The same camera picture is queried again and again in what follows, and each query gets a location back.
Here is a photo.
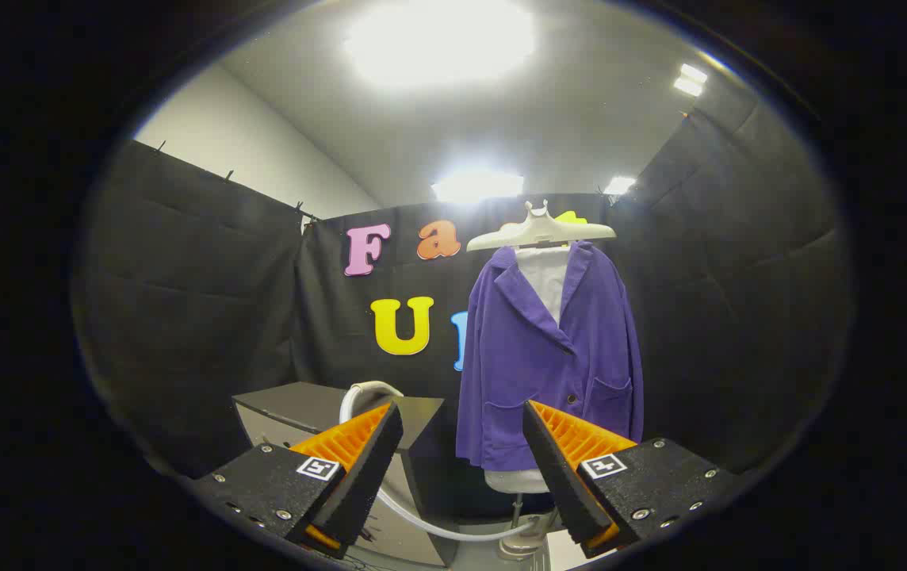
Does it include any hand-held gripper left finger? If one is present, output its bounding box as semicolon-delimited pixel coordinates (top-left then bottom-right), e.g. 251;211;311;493
192;400;405;560

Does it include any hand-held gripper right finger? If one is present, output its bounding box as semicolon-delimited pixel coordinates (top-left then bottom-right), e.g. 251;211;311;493
522;399;740;558

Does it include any purple jacket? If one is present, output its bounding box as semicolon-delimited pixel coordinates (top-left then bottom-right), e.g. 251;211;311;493
456;242;645;473

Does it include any white garment form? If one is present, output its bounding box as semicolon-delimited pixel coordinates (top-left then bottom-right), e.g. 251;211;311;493
485;244;573;494

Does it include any white clothes hanger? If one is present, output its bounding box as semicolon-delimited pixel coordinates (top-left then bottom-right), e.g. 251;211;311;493
466;200;617;253

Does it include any white stand pole with base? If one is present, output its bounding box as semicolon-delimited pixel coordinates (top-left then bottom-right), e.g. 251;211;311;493
497;492;559;561

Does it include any white paper sheet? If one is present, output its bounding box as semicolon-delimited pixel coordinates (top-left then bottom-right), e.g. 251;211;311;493
546;530;614;571

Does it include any grey cabinet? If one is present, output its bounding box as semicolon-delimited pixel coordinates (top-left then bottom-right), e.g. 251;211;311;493
232;381;458;568

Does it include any black backdrop cloth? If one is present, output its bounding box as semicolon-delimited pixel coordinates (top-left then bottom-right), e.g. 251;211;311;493
73;79;855;524

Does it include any white steamer hose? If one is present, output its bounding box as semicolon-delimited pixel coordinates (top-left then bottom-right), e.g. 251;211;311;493
374;485;542;544

